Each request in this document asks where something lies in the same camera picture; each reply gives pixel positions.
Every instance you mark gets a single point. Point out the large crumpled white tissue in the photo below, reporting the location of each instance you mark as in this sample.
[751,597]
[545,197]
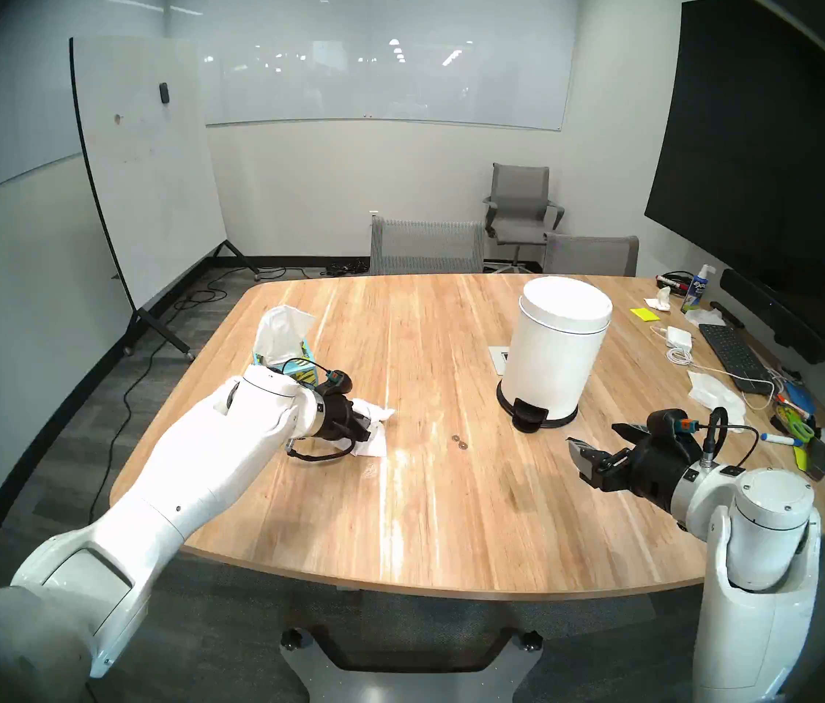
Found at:
[714,398]

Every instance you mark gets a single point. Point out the black keyboard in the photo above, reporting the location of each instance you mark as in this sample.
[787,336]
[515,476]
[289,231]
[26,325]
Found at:
[736,357]

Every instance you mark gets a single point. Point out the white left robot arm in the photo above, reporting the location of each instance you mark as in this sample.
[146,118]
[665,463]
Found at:
[185,474]

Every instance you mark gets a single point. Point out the grey mesh back chair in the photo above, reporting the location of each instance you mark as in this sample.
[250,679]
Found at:
[427,244]

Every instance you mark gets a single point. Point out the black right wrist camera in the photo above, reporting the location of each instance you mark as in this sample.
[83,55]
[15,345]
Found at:
[669,422]

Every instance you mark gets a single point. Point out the red and black marker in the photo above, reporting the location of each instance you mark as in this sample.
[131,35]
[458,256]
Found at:
[674,282]

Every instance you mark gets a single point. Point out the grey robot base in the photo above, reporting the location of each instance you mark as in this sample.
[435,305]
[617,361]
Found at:
[405,683]

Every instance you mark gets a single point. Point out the yellow sticky note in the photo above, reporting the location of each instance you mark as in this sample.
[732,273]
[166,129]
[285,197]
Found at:
[644,314]

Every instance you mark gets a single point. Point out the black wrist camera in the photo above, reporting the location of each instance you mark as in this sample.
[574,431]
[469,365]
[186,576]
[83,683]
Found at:
[669,422]
[335,381]

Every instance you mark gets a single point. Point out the grey office chair with armrests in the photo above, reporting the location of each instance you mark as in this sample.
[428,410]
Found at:
[522,196]

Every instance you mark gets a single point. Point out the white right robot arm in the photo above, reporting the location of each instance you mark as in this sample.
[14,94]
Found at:
[756,562]

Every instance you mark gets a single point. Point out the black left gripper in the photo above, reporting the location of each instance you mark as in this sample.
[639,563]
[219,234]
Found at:
[343,416]

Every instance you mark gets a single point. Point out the grey fabric back chair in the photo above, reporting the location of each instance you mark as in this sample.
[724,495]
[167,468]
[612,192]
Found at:
[592,255]

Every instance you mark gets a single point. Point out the white power adapter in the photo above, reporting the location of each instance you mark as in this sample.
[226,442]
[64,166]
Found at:
[679,337]

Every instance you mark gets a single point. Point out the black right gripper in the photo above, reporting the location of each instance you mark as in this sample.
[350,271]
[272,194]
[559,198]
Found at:
[650,467]

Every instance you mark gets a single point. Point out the blue card pack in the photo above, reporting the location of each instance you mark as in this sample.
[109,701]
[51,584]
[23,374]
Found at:
[802,398]

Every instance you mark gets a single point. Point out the grey table power outlet plate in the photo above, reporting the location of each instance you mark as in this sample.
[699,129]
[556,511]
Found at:
[496,359]

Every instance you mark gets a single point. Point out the blue whiteboard marker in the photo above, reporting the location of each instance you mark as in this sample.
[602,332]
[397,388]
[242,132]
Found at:
[781,440]

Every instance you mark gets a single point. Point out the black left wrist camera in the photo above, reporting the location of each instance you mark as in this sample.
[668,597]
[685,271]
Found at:
[335,381]

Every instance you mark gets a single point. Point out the wide glass wall whiteboard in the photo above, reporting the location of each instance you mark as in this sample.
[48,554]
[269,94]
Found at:
[398,50]

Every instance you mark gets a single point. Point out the flat white tissue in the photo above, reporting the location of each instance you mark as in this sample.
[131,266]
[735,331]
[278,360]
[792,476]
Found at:
[705,318]

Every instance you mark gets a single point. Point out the glass wall whiteboard with writing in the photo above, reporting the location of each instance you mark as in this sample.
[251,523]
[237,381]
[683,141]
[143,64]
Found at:
[2,123]

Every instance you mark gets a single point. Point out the mobile whiteboard on stand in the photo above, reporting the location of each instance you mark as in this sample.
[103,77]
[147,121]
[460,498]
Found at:
[149,160]

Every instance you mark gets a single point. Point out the white pedal trash bin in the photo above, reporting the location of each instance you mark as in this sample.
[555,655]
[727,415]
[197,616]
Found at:
[555,343]

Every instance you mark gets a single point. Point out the dark grey block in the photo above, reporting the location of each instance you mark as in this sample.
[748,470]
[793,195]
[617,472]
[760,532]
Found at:
[815,460]

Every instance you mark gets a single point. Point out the black video bar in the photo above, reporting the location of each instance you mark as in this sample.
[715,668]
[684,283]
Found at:
[771,313]

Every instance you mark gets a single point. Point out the whiteboard cleaner spray bottle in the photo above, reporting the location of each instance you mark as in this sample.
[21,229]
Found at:
[696,291]

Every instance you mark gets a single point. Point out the white tissue in box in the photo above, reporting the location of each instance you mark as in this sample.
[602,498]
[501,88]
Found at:
[280,335]

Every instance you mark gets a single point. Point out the large black wall screen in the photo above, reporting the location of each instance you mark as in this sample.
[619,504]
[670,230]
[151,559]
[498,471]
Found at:
[771,145]

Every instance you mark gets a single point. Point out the small crumpled white tissue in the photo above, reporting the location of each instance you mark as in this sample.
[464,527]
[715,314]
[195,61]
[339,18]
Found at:
[658,301]

